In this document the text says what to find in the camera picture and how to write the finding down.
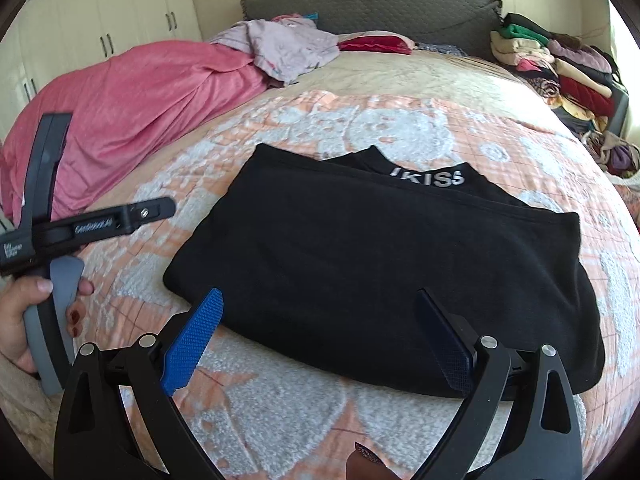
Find pile of folded clothes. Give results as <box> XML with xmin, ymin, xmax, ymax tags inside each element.
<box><xmin>489</xmin><ymin>12</ymin><xmax>623</xmax><ymax>123</ymax></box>

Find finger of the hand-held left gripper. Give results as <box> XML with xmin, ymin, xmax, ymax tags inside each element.
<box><xmin>22</xmin><ymin>112</ymin><xmax>74</xmax><ymax>232</ymax></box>

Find black sweatshirt with orange cuffs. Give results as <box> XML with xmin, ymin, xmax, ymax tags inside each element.
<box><xmin>162</xmin><ymin>142</ymin><xmax>606</xmax><ymax>401</ymax></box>

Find grey padded headboard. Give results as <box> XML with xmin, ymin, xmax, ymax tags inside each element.
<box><xmin>240</xmin><ymin>0</ymin><xmax>503</xmax><ymax>61</ymax></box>

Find white bag of loose clothes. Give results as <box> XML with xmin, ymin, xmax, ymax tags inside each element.
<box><xmin>582</xmin><ymin>130</ymin><xmax>640</xmax><ymax>181</ymax></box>

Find peach and white patterned bedspread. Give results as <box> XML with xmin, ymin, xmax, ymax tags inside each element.
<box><xmin>0</xmin><ymin>50</ymin><xmax>640</xmax><ymax>480</ymax></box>

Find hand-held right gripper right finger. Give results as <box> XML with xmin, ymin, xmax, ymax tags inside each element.
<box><xmin>414</xmin><ymin>287</ymin><xmax>584</xmax><ymax>480</ymax></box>

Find cream wardrobe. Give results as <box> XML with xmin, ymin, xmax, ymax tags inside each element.
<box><xmin>0</xmin><ymin>0</ymin><xmax>203</xmax><ymax>136</ymax></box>

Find small pink and blue clothes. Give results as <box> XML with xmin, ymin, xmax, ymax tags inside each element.
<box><xmin>272</xmin><ymin>11</ymin><xmax>321</xmax><ymax>28</ymax></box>

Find dark patterned cloth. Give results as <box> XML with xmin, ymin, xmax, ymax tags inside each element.
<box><xmin>415</xmin><ymin>41</ymin><xmax>468</xmax><ymax>58</ymax></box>

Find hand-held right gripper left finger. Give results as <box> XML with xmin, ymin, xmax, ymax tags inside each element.
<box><xmin>54</xmin><ymin>287</ymin><xmax>226</xmax><ymax>480</ymax></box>

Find person's left hand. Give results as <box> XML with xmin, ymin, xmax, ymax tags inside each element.
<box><xmin>0</xmin><ymin>276</ymin><xmax>96</xmax><ymax>376</ymax></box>

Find lilac crumpled cloth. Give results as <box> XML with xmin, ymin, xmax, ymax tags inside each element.
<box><xmin>207</xmin><ymin>19</ymin><xmax>341</xmax><ymax>86</ymax></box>

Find pink blanket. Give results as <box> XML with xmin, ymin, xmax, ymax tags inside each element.
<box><xmin>0</xmin><ymin>42</ymin><xmax>273</xmax><ymax>221</ymax></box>

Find dark grey stand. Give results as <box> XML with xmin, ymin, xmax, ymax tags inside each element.
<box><xmin>607</xmin><ymin>85</ymin><xmax>630</xmax><ymax>136</ymax></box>

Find person's right hand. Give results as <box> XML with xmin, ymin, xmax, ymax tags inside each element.
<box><xmin>345</xmin><ymin>441</ymin><xmax>394</xmax><ymax>480</ymax></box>

